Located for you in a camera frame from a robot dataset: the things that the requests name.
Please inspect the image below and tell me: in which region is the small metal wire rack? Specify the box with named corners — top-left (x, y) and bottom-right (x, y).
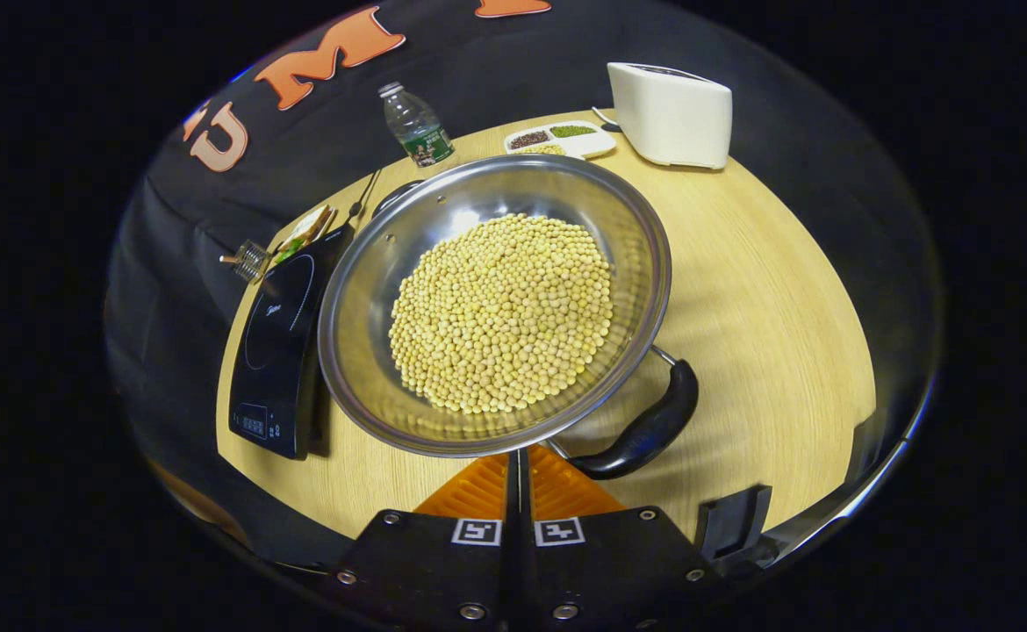
top-left (219, 239), bottom-right (270, 284)

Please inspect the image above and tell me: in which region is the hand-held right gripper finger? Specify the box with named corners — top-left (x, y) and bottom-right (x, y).
top-left (518, 444), bottom-right (727, 632)
top-left (325, 448), bottom-right (520, 632)

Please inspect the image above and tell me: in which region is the sandwich with lettuce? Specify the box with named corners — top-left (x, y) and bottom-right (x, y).
top-left (272, 205), bottom-right (334, 264)

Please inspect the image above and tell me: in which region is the pile of yellow soybeans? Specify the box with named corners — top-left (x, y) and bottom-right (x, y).
top-left (388, 213), bottom-right (615, 415)

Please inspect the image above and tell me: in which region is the white toaster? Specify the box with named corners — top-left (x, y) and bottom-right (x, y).
top-left (607, 61), bottom-right (734, 170)

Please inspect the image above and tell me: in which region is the black power cable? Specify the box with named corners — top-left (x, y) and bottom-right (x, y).
top-left (347, 169), bottom-right (383, 226)

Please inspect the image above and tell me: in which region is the black induction cooktop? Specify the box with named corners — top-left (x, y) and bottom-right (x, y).
top-left (228, 224), bottom-right (356, 460)

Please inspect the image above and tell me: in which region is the stainless steel pot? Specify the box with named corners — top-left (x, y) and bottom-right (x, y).
top-left (318, 154), bottom-right (700, 481)

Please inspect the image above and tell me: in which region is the clear plastic water bottle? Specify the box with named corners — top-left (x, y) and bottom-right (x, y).
top-left (378, 82), bottom-right (456, 168)

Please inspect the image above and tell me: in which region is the white divided bean plate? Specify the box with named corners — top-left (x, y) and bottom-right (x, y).
top-left (504, 120), bottom-right (617, 161)

